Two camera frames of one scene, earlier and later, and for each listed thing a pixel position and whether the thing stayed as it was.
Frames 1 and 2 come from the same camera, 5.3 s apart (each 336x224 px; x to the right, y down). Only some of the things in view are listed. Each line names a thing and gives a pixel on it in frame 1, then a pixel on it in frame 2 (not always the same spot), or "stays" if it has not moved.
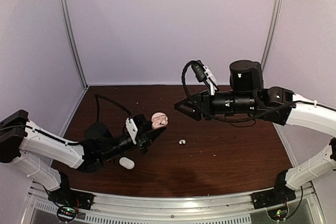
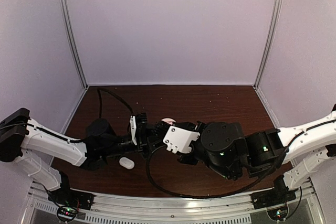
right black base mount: [279, 195] stays
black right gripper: [202, 104] → [189, 126]
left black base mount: [65, 196] stays
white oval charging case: [126, 162] stays
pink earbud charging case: [159, 119] → [169, 120]
